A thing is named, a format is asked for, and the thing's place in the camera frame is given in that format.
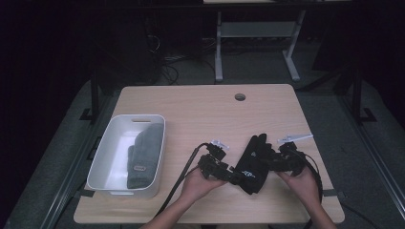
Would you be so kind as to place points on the black glove with triangle mark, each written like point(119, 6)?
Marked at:
point(251, 165)

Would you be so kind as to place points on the white metal table frame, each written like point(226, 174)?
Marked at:
point(254, 29)

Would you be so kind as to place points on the black tape strip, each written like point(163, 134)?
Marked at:
point(85, 192)
point(332, 192)

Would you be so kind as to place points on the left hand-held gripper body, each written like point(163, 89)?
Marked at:
point(213, 165)

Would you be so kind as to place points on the white plastic bin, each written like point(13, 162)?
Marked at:
point(119, 152)

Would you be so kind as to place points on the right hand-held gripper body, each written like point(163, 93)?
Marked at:
point(293, 159)

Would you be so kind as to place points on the black metal stand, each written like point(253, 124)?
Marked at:
point(94, 95)
point(358, 95)

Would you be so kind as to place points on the person's left hand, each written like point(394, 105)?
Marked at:
point(197, 187)

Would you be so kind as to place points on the person's right hand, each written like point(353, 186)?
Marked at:
point(304, 187)

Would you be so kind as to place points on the grey mitten with label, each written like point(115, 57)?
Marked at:
point(144, 152)

